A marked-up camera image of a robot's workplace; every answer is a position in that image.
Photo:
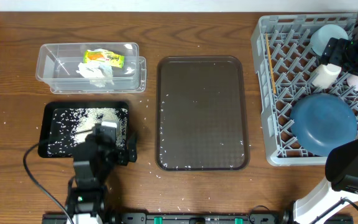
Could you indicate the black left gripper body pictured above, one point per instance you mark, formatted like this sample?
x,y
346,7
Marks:
x,y
109,160

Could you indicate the light blue bowl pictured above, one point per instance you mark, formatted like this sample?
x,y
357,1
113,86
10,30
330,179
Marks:
x,y
321,37

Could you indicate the white plastic cup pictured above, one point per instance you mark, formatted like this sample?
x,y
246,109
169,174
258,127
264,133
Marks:
x,y
325,75

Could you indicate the pink plastic cup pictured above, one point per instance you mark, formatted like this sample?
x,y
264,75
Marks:
x,y
352,80

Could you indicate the grey dishwasher rack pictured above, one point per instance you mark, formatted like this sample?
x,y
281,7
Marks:
x,y
284,62

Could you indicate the orange chopstick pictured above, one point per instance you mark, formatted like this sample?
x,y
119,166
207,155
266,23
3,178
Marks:
x,y
270,64

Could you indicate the dark blue plate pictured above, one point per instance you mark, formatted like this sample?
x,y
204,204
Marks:
x,y
323,122

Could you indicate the white paper napkin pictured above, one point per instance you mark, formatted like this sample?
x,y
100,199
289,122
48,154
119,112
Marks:
x,y
98,74

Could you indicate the yellow green snack wrapper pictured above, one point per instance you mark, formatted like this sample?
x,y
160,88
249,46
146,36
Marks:
x,y
103,56

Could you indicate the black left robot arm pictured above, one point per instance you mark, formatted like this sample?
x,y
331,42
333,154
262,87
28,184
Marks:
x,y
86,201

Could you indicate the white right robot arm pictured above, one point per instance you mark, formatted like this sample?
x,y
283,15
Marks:
x,y
340,184

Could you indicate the pile of white rice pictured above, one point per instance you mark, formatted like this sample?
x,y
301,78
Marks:
x,y
70,126

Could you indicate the black plastic tray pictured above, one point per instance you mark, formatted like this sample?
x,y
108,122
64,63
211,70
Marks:
x,y
49,109

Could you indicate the brown serving tray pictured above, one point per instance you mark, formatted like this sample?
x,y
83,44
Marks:
x,y
201,121

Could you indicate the clear plastic bin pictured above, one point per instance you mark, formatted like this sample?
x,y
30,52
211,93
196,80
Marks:
x,y
57,65

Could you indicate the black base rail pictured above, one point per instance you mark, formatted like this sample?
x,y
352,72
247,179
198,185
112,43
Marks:
x,y
141,218

